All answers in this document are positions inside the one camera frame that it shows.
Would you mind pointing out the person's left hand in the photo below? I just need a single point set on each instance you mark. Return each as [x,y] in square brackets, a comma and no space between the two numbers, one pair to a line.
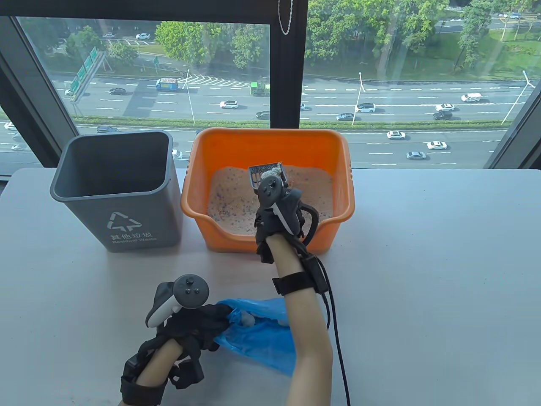
[198,325]

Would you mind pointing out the person's right hand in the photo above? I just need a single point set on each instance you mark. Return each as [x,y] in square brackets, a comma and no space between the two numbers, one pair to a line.
[268,224]

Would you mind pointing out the black slotted litter scoop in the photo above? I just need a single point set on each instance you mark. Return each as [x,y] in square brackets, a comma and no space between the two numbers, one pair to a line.
[255,177]

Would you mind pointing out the white cat litter clump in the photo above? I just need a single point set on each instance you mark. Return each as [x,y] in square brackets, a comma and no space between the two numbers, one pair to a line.
[248,318]
[270,172]
[282,321]

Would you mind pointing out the sandy cat litter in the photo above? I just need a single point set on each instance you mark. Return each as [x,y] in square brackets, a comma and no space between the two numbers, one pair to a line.
[228,190]

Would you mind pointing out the blue plastic bag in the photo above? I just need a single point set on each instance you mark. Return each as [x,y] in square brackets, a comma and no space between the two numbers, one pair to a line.
[262,342]

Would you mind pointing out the person's left forearm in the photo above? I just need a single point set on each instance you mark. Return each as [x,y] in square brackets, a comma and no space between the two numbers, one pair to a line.
[158,363]

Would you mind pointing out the person's right forearm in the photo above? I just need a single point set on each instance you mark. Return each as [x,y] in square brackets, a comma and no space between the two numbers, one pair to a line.
[306,347]

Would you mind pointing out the orange plastic litter box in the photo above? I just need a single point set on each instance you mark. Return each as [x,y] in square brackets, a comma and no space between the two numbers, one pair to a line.
[262,148]

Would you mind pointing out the black white right controller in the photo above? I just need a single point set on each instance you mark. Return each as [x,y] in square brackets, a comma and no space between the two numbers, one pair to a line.
[270,190]

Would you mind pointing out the black white controller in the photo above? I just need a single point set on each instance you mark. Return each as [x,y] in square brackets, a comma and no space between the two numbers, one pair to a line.
[192,292]
[270,190]

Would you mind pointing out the black white left controller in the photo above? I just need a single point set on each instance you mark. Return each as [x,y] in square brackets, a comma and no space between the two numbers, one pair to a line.
[192,292]

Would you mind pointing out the gray plastic trash bin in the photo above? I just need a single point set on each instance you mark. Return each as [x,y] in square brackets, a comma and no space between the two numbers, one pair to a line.
[139,220]

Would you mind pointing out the white street lamp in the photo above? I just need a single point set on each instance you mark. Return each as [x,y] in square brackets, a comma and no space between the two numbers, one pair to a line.
[189,97]
[358,97]
[517,99]

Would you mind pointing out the green road sign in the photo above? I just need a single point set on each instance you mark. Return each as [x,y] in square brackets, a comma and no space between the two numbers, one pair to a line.
[89,59]

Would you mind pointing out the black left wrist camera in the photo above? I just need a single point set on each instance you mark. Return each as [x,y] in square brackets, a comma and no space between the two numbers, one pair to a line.
[187,376]

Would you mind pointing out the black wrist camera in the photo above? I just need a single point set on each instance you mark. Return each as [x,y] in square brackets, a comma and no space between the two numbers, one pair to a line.
[315,275]
[187,376]

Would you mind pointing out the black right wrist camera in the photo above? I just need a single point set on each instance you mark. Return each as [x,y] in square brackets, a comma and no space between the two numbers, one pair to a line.
[315,275]

